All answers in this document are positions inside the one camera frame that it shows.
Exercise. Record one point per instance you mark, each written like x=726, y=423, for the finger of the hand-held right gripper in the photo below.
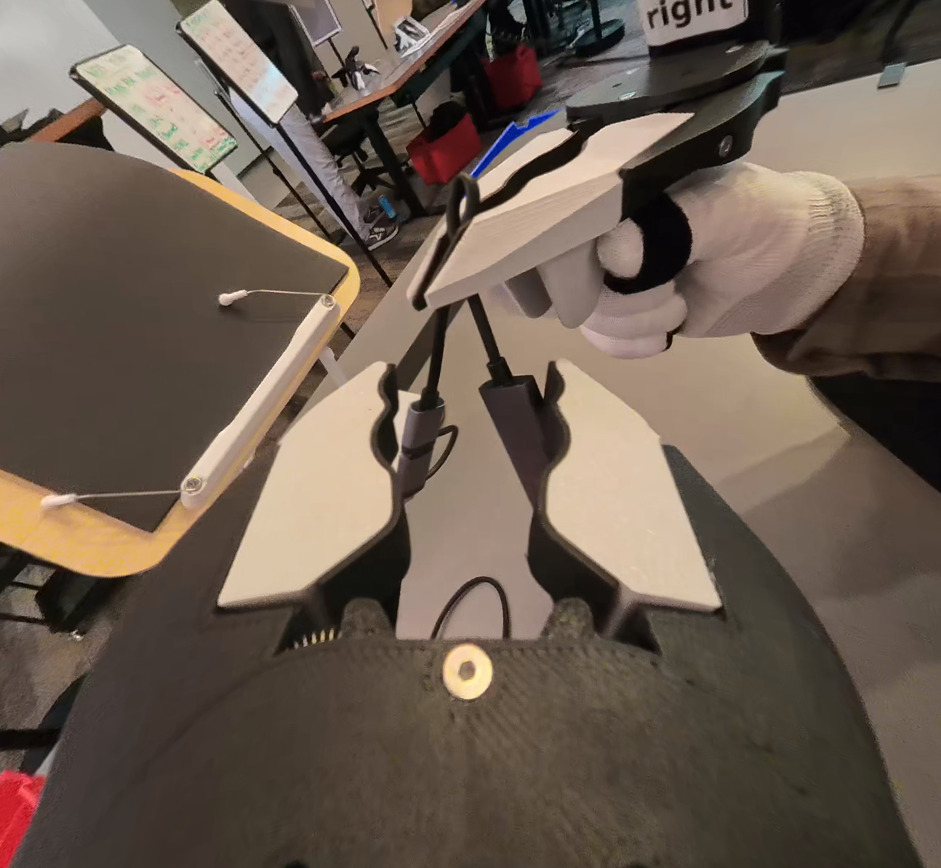
x=544, y=229
x=537, y=155

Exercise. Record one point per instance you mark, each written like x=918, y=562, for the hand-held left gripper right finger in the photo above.
x=632, y=515

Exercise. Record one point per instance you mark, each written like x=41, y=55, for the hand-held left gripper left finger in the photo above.
x=316, y=508

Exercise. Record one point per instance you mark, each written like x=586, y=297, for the grey usb hub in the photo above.
x=514, y=427

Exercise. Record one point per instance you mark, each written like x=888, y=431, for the red plastic bin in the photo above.
x=18, y=809

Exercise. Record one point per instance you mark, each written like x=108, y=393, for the person's right forearm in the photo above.
x=897, y=280

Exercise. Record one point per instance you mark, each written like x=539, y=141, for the person's right hand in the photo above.
x=772, y=251

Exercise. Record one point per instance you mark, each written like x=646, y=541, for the blue plastic bin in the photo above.
x=507, y=137

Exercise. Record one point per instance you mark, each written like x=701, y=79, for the red container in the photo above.
x=514, y=82
x=441, y=155

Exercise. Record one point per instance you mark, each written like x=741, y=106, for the long wooden desk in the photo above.
x=401, y=72

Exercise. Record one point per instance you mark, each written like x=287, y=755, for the small dark rectangular device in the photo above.
x=893, y=74

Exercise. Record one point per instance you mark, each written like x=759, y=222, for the silver framed floor sign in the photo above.
x=317, y=19

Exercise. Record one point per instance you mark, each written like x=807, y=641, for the wooden board with black panel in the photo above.
x=147, y=295

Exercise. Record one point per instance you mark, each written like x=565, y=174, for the standing whiteboard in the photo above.
x=154, y=111
x=235, y=60

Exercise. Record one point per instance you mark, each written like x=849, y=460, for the white bracket bar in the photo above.
x=264, y=398

